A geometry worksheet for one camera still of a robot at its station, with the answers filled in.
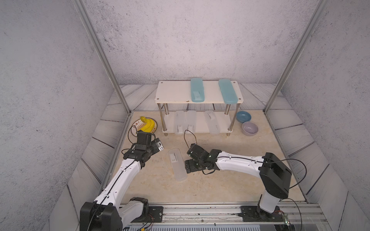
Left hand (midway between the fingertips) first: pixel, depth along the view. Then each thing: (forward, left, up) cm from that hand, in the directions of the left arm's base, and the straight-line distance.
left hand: (157, 145), depth 84 cm
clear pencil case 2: (+25, -21, -9) cm, 34 cm away
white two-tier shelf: (+23, -13, +20) cm, 33 cm away
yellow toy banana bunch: (+21, +10, -8) cm, 25 cm away
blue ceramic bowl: (+32, -62, -11) cm, 71 cm away
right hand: (-10, -19, -8) cm, 23 cm away
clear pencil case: (+22, -36, -7) cm, 43 cm away
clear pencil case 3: (+23, -12, -7) cm, 27 cm away
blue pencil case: (+21, -41, +21) cm, 51 cm away
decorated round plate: (+27, +20, -13) cm, 36 cm away
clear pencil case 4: (-5, -11, -14) cm, 19 cm away
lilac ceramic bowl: (+19, -62, -10) cm, 66 cm away
